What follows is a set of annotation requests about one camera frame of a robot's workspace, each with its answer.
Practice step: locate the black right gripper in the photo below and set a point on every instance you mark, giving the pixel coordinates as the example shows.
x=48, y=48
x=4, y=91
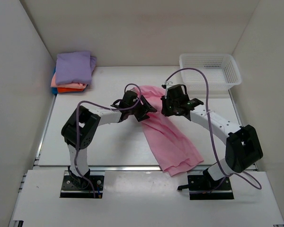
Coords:
x=164, y=111

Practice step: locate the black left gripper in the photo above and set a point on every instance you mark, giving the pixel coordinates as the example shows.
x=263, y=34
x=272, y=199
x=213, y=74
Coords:
x=145, y=109

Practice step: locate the pink t-shirt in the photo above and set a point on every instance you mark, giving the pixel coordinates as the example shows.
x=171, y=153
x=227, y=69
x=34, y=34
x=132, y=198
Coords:
x=174, y=151

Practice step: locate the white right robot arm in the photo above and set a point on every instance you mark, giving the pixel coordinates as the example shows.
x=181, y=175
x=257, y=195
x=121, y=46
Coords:
x=235, y=147

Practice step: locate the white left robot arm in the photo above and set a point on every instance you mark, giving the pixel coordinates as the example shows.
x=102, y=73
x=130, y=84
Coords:
x=79, y=130

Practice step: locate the white plastic basket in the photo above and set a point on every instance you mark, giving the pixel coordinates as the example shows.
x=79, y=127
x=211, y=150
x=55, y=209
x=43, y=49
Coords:
x=221, y=71

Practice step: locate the folded salmon t-shirt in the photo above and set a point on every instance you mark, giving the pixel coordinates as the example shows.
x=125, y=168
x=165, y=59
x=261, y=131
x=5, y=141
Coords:
x=68, y=85

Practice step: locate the folded purple t-shirt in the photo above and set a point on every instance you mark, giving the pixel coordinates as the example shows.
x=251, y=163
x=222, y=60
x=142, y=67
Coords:
x=75, y=67

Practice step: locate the folded orange t-shirt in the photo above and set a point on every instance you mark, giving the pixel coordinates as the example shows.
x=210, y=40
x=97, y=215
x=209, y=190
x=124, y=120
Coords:
x=69, y=90

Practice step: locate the folded blue t-shirt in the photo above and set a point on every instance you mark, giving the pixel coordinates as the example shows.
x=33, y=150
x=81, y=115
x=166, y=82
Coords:
x=54, y=89

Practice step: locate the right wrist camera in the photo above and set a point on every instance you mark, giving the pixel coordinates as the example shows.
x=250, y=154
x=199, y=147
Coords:
x=166, y=85

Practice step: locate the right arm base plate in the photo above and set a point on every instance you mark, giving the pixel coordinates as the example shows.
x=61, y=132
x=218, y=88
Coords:
x=201, y=188

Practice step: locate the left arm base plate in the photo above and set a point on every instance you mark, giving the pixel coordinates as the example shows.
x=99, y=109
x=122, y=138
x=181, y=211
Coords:
x=72, y=189

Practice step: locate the aluminium table edge rail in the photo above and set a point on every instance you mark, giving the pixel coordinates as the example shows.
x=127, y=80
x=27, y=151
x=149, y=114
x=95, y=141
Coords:
x=119, y=146

